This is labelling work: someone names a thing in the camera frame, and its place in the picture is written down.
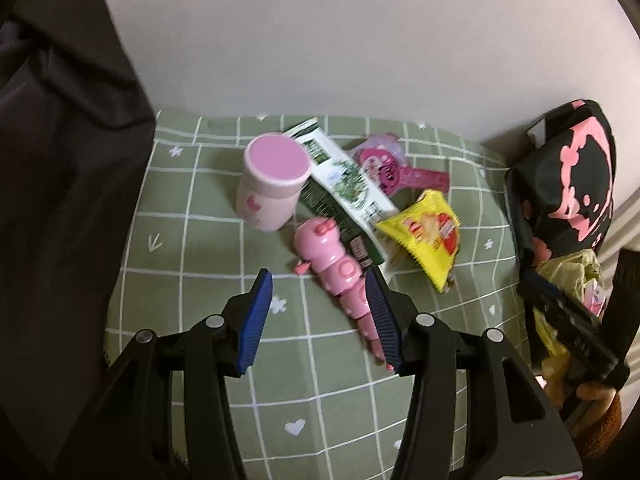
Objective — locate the black pink cartoon bag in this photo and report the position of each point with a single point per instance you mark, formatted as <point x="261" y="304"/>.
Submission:
<point x="565" y="185"/>

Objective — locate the pink white packet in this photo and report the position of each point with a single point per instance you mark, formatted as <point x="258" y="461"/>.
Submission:
<point x="595" y="296"/>

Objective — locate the yellow snack packet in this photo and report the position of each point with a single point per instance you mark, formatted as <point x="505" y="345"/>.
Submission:
<point x="430" y="232"/>

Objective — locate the black knitted clothing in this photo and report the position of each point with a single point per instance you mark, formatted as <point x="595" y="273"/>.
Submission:
<point x="627" y="300"/>

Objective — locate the green checked tablecloth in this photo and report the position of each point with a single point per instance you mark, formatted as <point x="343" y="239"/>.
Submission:
<point x="200" y="260"/>

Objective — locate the pink caterpillar toy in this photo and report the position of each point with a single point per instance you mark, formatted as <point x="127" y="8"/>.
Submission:
<point x="335" y="265"/>

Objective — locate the yellow bin bag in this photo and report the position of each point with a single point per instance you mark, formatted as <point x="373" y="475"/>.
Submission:
<point x="565" y="270"/>

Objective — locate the person's right forearm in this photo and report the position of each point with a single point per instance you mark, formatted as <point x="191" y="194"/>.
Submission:
<point x="600" y="440"/>

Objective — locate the pink toy in wrapper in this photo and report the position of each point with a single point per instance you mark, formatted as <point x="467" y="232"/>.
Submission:
<point x="385" y="165"/>

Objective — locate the green white carton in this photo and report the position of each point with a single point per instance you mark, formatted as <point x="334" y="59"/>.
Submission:
<point x="340" y="195"/>

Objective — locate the dark jacket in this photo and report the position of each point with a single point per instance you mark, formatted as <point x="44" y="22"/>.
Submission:
<point x="60" y="160"/>

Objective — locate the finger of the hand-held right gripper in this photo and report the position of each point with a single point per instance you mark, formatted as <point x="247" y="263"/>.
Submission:
<point x="555" y="296"/>

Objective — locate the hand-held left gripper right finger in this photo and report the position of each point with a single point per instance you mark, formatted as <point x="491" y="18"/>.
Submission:
<point x="382" y="325"/>

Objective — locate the pink lidded cup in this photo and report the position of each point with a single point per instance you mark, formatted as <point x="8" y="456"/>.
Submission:
<point x="272" y="185"/>

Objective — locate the person's right hand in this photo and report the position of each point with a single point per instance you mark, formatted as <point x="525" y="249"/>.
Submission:
<point x="595" y="395"/>

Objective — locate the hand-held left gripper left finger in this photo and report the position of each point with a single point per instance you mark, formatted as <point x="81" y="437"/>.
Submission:
<point x="255" y="325"/>

